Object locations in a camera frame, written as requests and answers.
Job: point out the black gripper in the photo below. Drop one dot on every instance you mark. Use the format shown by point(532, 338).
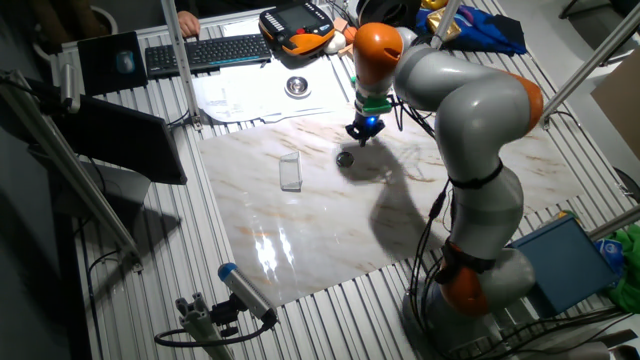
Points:
point(370, 122)

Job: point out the small round metal plate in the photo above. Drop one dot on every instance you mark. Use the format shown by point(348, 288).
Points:
point(345, 160)

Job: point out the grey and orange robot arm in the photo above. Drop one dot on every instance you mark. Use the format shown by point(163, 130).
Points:
point(475, 115)

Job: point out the bare person hand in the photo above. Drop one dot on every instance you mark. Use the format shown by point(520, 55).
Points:
point(189, 24)

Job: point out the metal bowl with white rim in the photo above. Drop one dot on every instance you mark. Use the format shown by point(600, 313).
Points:
point(297, 86)

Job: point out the light wooden toy block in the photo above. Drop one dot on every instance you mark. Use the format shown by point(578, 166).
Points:
point(346, 51)

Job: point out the white toy egg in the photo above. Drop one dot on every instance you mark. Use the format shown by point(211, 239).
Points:
point(335, 43)

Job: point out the small orange toy basketball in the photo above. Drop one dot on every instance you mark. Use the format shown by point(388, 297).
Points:
point(350, 34)

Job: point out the light wooden toy cube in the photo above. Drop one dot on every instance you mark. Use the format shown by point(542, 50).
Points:
point(341, 24)

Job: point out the white marble pattern sheet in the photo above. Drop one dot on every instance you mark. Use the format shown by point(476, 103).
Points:
point(300, 235)

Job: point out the black round spool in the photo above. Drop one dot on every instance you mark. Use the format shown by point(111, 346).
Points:
point(385, 12)

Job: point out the orange and black teach pendant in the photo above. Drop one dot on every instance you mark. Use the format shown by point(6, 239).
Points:
point(297, 27)

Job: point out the white printed paper sheets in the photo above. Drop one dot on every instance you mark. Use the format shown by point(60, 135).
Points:
point(240, 95)

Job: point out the gold foil wrapped object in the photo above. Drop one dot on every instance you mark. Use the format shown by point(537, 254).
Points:
point(434, 4)
point(440, 25)

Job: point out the dark blue cloth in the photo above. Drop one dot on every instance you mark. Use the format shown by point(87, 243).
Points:
point(492, 30)

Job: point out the black computer keyboard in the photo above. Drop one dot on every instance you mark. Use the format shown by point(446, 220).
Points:
point(210, 54)

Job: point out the black flat monitor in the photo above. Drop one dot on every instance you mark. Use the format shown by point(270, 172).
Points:
point(125, 140)

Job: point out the blue metal box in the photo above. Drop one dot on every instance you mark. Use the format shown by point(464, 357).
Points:
point(570, 265)

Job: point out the grey computer mouse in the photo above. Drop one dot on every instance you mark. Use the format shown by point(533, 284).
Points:
point(125, 62)

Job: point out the short aluminium profile stub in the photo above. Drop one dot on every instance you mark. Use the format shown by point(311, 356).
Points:
point(200, 325)

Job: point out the brown cardboard box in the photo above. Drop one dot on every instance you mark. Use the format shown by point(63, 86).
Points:
point(620, 105)

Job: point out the black mouse pad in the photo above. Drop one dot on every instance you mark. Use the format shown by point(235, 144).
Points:
point(100, 70)

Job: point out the blue and white packet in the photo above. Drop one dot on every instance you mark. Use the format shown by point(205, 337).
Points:
point(609, 252)

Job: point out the green cloth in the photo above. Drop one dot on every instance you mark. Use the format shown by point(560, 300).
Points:
point(627, 290)

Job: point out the green wrist mount plate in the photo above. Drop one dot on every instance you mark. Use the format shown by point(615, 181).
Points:
point(375, 104)

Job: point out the aluminium frame post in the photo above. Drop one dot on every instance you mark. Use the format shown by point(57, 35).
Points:
point(181, 65)
point(447, 20)
point(595, 62)
point(617, 224)
point(70, 165)

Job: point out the silver camera with blue cap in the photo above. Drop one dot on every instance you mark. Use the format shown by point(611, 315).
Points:
point(245, 290)

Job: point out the black camera bracket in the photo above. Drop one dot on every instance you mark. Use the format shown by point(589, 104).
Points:
point(225, 315)

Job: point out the silver bar camera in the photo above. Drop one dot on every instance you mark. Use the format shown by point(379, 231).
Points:
point(69, 87)

